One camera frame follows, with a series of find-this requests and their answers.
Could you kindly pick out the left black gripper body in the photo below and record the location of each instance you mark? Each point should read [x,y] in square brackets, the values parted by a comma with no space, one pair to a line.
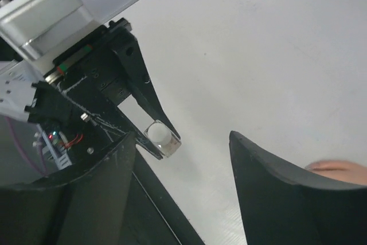
[95,75]

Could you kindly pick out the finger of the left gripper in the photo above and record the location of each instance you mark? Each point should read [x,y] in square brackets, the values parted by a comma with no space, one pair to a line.
[85,95]
[128,75]

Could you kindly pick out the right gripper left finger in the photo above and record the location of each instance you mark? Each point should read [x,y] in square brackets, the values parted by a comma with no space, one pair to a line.
[81,204]

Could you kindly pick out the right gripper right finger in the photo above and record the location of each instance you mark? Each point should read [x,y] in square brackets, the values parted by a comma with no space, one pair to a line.
[281,203]

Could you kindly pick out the clear nail polish bottle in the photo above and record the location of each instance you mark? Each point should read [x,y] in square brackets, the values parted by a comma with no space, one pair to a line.
[167,150]

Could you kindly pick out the white nail polish cap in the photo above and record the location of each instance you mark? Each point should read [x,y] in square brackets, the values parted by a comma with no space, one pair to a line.
[159,133]

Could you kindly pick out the mannequin hand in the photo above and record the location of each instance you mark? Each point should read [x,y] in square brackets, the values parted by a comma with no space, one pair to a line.
[345,171]

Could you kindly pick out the left white cable duct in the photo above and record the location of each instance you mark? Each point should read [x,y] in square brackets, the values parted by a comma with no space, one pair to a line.
[52,147]

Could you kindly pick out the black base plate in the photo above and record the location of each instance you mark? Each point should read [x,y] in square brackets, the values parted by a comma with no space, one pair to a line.
[150,216]

